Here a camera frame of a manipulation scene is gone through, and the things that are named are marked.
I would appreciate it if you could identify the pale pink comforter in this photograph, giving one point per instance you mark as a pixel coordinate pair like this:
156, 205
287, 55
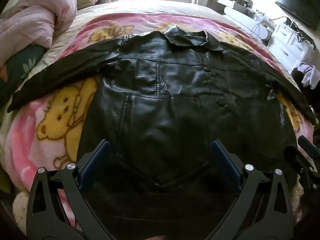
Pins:
37, 12

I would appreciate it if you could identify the black leather jacket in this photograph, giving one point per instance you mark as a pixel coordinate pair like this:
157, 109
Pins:
160, 92

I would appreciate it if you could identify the white storage boxes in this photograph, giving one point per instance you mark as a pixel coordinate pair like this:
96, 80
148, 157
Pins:
227, 1

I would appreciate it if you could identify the white crumpled cloth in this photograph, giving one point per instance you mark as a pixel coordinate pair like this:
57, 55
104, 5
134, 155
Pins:
310, 75

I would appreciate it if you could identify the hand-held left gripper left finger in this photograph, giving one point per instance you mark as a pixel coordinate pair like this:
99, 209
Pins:
96, 165

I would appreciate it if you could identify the green leaf-print cloth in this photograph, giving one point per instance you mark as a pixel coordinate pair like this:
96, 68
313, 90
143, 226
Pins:
22, 67

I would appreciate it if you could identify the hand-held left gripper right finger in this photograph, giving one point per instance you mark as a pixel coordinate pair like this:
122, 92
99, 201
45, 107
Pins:
226, 165

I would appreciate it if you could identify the cream fluffy blanket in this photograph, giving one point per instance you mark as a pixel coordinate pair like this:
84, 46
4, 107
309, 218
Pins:
21, 210

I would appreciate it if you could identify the pink bear-print blanket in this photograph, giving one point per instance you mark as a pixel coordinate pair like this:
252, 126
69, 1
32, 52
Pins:
55, 120

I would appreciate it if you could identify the white drawer dresser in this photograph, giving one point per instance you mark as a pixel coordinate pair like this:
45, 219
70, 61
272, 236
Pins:
290, 42

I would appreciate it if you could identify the black flat television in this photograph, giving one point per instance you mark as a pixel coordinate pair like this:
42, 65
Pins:
297, 2

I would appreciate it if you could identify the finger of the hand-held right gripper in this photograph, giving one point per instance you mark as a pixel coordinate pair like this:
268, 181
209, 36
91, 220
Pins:
298, 162
308, 146

